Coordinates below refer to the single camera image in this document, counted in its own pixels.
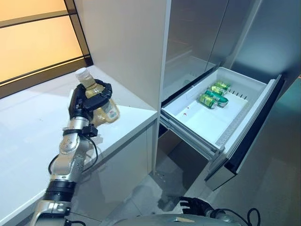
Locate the grey tall side panel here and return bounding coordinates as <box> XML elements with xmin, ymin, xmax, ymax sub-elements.
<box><xmin>229</xmin><ymin>0</ymin><xmax>301</xmax><ymax>82</ymax></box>

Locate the tall white cabinet panel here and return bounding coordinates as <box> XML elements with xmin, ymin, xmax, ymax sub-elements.
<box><xmin>73</xmin><ymin>0</ymin><xmax>173</xmax><ymax>175</ymax></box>

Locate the grey robot torso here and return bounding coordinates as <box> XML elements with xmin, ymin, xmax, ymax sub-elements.
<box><xmin>133</xmin><ymin>213</ymin><xmax>228</xmax><ymax>226</ymax></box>

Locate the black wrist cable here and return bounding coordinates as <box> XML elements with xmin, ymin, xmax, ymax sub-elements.
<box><xmin>48</xmin><ymin>134</ymin><xmax>99</xmax><ymax>175</ymax></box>
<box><xmin>244</xmin><ymin>208</ymin><xmax>262</xmax><ymax>226</ymax></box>

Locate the yellow green drink can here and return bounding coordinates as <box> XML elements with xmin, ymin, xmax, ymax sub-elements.
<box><xmin>209</xmin><ymin>85</ymin><xmax>228</xmax><ymax>96</ymax></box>
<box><xmin>198</xmin><ymin>93</ymin><xmax>221</xmax><ymax>110</ymax></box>
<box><xmin>214</xmin><ymin>81</ymin><xmax>233</xmax><ymax>91</ymax></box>

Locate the stainless steel fridge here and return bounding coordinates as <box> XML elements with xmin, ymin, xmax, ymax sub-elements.
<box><xmin>161</xmin><ymin>0</ymin><xmax>301</xmax><ymax>192</ymax></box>

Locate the teal green drink can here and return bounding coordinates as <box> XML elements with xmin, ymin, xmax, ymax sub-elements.
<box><xmin>204</xmin><ymin>90</ymin><xmax>229</xmax><ymax>108</ymax></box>

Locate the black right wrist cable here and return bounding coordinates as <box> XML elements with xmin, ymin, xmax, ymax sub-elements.
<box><xmin>244</xmin><ymin>208</ymin><xmax>262</xmax><ymax>226</ymax></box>

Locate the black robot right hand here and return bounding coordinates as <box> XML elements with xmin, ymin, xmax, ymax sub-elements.
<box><xmin>177</xmin><ymin>195</ymin><xmax>215</xmax><ymax>214</ymax></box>

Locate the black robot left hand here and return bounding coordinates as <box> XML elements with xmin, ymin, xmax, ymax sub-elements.
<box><xmin>68</xmin><ymin>79</ymin><xmax>113</xmax><ymax>123</ymax></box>

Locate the dark framed window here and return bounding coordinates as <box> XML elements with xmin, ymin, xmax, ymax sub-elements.
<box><xmin>0</xmin><ymin>0</ymin><xmax>94</xmax><ymax>100</ymax></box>

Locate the fridge drawer with white bin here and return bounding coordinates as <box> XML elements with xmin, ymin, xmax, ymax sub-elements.
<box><xmin>159</xmin><ymin>66</ymin><xmax>286</xmax><ymax>192</ymax></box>

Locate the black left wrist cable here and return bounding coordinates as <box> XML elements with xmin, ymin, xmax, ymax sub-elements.
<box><xmin>48</xmin><ymin>134</ymin><xmax>99</xmax><ymax>175</ymax></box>

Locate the yellow tea bottle white cap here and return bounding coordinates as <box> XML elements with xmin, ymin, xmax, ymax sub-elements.
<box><xmin>75</xmin><ymin>67</ymin><xmax>121</xmax><ymax>126</ymax></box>

